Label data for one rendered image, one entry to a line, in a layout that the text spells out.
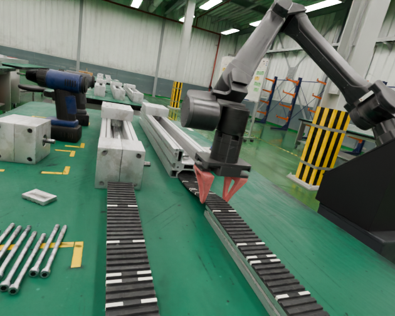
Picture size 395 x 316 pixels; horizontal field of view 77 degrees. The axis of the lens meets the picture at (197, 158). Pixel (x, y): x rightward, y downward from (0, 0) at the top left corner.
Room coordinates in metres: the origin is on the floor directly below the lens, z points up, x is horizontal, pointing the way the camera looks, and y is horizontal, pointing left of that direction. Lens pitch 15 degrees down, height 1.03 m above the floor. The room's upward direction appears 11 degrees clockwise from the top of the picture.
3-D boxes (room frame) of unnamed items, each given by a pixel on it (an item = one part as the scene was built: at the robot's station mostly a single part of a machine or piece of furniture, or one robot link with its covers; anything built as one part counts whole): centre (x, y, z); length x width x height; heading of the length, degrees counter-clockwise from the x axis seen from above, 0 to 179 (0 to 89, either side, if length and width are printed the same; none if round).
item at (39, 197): (0.41, 0.27, 0.78); 0.05 x 0.03 x 0.01; 76
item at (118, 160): (0.56, 0.17, 0.83); 0.12 x 0.09 x 0.10; 112
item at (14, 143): (0.60, 0.43, 0.83); 0.11 x 0.10 x 0.10; 104
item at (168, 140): (1.04, 0.17, 0.82); 0.80 x 0.10 x 0.09; 22
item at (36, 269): (0.29, 0.18, 0.78); 0.11 x 0.01 x 0.01; 17
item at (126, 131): (0.97, 0.34, 0.82); 0.80 x 0.10 x 0.09; 22
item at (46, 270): (0.29, 0.17, 0.78); 0.11 x 0.01 x 0.01; 18
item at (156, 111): (1.27, 0.26, 0.87); 0.16 x 0.11 x 0.07; 22
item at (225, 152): (0.49, -0.05, 0.92); 0.10 x 0.07 x 0.07; 112
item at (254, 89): (6.59, -0.66, 0.97); 1.51 x 0.50 x 1.95; 43
